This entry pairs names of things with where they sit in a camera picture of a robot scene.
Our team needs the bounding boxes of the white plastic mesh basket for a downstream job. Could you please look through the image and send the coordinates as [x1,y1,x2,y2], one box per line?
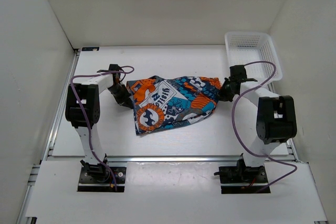
[225,31,283,83]

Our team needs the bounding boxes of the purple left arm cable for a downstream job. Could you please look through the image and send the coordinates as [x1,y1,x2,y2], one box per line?
[70,66,135,192]

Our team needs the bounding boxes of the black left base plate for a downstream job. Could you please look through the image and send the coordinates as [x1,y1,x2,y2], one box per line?
[77,166,127,193]

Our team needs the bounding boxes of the white front cover board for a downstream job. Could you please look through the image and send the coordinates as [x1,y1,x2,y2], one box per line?
[26,161,327,223]

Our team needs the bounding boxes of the colourful patterned shorts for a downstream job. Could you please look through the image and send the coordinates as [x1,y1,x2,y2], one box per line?
[127,76,221,135]

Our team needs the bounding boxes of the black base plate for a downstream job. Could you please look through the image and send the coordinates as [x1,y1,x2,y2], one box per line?
[214,166,270,195]
[77,166,127,193]

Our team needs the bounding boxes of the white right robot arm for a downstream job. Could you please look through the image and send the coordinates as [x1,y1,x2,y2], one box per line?
[217,61,297,182]

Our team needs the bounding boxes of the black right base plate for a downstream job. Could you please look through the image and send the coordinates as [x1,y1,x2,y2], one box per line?
[214,166,270,195]

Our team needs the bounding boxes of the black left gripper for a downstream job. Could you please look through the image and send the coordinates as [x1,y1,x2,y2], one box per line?
[107,84,132,109]

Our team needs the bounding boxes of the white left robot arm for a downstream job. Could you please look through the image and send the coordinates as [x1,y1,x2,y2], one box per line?
[65,64,134,186]

